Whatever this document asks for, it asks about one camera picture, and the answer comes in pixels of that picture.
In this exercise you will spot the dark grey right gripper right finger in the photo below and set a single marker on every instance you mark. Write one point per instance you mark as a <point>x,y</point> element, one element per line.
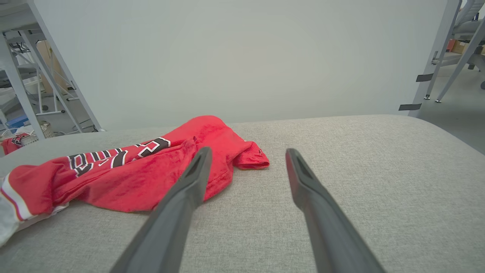
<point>329,231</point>

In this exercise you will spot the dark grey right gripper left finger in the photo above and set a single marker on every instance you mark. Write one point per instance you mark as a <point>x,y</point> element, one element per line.
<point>172,223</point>

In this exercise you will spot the grey office chair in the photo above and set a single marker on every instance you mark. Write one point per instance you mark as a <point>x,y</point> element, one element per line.
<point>468,26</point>

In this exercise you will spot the grey metal panel stand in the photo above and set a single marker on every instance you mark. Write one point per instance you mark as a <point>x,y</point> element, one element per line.
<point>435,57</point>

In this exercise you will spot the white partition panel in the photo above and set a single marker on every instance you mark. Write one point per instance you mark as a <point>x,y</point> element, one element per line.
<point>246,57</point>

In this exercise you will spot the blue plastic box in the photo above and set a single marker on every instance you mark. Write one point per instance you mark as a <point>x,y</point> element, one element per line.
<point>17,121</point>

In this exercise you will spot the red cloth with black print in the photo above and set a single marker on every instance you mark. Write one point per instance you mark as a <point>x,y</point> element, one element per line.
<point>12,143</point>

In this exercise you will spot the red jersey with black lettering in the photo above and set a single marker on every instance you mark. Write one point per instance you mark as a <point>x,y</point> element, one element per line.
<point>129,178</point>

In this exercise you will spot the brown cardboard box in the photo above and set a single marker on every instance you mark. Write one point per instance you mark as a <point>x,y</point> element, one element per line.
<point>460,47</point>

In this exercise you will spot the grey metal rack frame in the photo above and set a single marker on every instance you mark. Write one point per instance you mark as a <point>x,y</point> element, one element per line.
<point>22,87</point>

